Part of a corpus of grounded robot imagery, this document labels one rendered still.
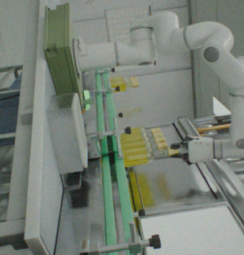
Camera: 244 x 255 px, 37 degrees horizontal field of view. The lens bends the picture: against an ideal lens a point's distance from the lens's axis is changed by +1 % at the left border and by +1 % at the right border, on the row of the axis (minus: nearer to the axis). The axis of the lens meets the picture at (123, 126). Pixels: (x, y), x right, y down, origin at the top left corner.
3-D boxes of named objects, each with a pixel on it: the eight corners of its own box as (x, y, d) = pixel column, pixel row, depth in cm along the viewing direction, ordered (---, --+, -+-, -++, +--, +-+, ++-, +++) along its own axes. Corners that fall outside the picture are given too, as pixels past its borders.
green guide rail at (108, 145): (101, 155, 144) (122, 151, 144) (101, 152, 143) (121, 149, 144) (96, 64, 307) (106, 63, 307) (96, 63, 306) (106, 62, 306)
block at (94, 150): (83, 161, 139) (101, 158, 139) (79, 138, 136) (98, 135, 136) (83, 156, 142) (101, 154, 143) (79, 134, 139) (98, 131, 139)
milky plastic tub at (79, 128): (61, 175, 120) (87, 171, 120) (46, 110, 111) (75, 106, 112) (64, 152, 136) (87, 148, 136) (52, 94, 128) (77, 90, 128)
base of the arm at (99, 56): (72, 53, 133) (115, 48, 133) (71, 29, 140) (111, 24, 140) (79, 81, 146) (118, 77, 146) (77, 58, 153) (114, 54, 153)
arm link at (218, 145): (221, 156, 153) (214, 156, 153) (220, 136, 149) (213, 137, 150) (222, 165, 146) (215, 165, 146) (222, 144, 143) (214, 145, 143)
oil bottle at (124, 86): (99, 95, 251) (139, 89, 252) (97, 87, 249) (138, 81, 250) (98, 93, 256) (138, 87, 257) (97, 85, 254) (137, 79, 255)
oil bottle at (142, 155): (103, 171, 149) (155, 163, 150) (101, 158, 147) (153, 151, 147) (103, 164, 154) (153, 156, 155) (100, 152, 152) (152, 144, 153)
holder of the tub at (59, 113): (62, 188, 122) (86, 185, 122) (45, 111, 112) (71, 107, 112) (66, 165, 138) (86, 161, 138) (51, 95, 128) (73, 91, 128)
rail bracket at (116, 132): (102, 162, 140) (134, 157, 140) (95, 121, 134) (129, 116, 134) (102, 159, 143) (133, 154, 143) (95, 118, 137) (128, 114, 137)
